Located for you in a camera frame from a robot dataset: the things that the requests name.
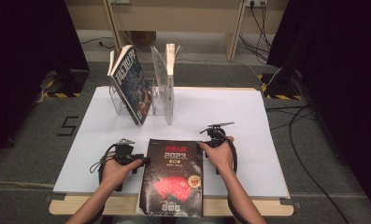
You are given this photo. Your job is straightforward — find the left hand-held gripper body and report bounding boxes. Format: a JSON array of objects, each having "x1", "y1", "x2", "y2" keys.
[{"x1": 112, "y1": 138, "x2": 146, "y2": 175}]

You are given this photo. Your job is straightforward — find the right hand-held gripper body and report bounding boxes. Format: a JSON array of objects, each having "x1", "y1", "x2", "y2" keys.
[{"x1": 199, "y1": 121, "x2": 235, "y2": 148}]

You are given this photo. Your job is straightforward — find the black magazine with red graphic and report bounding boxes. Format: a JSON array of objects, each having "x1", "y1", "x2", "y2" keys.
[{"x1": 136, "y1": 138, "x2": 205, "y2": 218}]

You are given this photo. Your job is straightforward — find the clear acrylic book rack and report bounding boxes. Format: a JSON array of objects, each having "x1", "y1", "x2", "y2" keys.
[{"x1": 108, "y1": 78, "x2": 175, "y2": 117}]

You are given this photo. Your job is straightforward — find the magazine with blue front cover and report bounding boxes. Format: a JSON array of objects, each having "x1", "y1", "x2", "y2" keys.
[{"x1": 108, "y1": 44, "x2": 154, "y2": 127}]

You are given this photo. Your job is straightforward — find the white magazine with picture grid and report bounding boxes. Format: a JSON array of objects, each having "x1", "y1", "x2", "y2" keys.
[{"x1": 150, "y1": 42, "x2": 181, "y2": 126}]

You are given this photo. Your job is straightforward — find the person's right hand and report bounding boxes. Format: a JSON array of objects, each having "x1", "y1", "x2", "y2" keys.
[{"x1": 199, "y1": 136, "x2": 236, "y2": 177}]

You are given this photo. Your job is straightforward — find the person's left hand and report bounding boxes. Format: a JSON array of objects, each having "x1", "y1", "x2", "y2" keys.
[{"x1": 98, "y1": 155, "x2": 144, "y2": 192}]

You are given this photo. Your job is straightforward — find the white table cover board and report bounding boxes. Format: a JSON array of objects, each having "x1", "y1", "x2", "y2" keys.
[{"x1": 52, "y1": 85, "x2": 291, "y2": 200}]

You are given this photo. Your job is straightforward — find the light wooden table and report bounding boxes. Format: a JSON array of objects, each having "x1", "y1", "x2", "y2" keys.
[{"x1": 48, "y1": 86, "x2": 295, "y2": 217}]

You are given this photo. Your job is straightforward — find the hazard-striped black stand base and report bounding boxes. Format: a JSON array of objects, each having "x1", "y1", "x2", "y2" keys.
[
  {"x1": 257, "y1": 72, "x2": 303, "y2": 101},
  {"x1": 42, "y1": 68, "x2": 92, "y2": 99}
]

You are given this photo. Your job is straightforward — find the brown cardboard box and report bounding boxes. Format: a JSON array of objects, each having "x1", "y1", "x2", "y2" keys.
[{"x1": 130, "y1": 30, "x2": 158, "y2": 48}]

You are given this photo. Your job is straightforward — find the beige wooden desk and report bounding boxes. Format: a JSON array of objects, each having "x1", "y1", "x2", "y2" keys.
[{"x1": 64, "y1": 0, "x2": 290, "y2": 62}]

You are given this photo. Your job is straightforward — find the black curtain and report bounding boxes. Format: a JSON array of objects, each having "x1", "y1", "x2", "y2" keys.
[
  {"x1": 266, "y1": 0, "x2": 371, "y2": 216},
  {"x1": 0, "y1": 0, "x2": 91, "y2": 164}
]

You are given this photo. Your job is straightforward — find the left hand-held gripper cable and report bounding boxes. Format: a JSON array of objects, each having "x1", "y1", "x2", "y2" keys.
[{"x1": 89, "y1": 143, "x2": 118, "y2": 192}]

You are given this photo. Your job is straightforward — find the long black floor cable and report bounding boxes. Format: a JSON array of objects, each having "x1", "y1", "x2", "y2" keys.
[{"x1": 288, "y1": 105, "x2": 350, "y2": 224}]

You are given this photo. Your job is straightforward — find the grey metal table bracket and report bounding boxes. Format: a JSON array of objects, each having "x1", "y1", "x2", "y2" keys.
[
  {"x1": 44, "y1": 191, "x2": 66, "y2": 203},
  {"x1": 278, "y1": 198, "x2": 302, "y2": 209}
]

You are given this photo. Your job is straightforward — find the black floor cable with plug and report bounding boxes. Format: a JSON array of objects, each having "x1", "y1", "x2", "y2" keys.
[{"x1": 79, "y1": 36, "x2": 116, "y2": 50}]

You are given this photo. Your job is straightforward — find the thin white cable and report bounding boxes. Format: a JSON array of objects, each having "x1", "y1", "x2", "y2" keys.
[{"x1": 121, "y1": 29, "x2": 282, "y2": 89}]

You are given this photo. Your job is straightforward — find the bundle of black wall cables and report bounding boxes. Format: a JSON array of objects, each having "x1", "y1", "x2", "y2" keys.
[{"x1": 238, "y1": 1, "x2": 273, "y2": 64}]

